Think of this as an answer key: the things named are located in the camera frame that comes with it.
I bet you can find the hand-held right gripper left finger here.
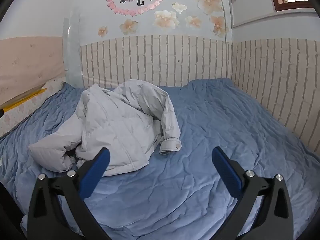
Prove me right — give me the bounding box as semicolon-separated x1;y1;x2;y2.
27;147;112;240

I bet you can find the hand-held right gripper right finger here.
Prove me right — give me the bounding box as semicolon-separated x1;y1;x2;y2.
211;146;294;240

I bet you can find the light grey padded jacket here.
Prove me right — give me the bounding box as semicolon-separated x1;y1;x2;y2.
28;79;182;177

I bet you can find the blue quilted blanket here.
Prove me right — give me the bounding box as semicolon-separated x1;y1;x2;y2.
0;78;320;240

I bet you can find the floral bed sheet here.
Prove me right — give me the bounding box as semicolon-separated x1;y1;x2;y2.
0;76;67;138

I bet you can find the yellow stick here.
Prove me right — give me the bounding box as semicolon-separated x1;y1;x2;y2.
0;87;48;113

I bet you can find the clear plastic sheet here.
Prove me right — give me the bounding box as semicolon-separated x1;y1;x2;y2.
62;12;83;88

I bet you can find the pink padded board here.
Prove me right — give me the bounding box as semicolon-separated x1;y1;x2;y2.
0;36;65;105

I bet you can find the brick pattern wall panel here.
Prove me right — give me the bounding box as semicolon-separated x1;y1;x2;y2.
80;35;320;153

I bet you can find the white wall pipe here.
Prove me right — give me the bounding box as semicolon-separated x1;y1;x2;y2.
219;0;233;43

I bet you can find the group of flower wall stickers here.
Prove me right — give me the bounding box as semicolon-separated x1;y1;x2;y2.
97;0;227;39

